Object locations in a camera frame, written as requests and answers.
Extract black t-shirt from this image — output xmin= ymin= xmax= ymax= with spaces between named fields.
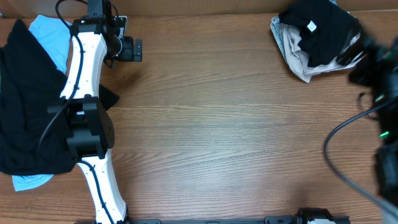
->
xmin=279 ymin=0 xmax=361 ymax=67

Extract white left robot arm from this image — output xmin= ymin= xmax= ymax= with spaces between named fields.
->
xmin=48 ymin=16 xmax=142 ymax=223

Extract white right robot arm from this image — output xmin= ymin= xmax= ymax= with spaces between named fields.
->
xmin=323 ymin=25 xmax=397 ymax=223

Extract beige folded pants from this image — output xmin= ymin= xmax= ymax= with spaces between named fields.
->
xmin=280 ymin=23 xmax=359 ymax=83

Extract light blue shirt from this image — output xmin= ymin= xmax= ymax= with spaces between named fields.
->
xmin=12 ymin=15 xmax=70 ymax=192

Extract black garment pile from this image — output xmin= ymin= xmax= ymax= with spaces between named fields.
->
xmin=1 ymin=20 xmax=119 ymax=175

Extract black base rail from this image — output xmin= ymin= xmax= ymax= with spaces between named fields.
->
xmin=74 ymin=207 xmax=352 ymax=224

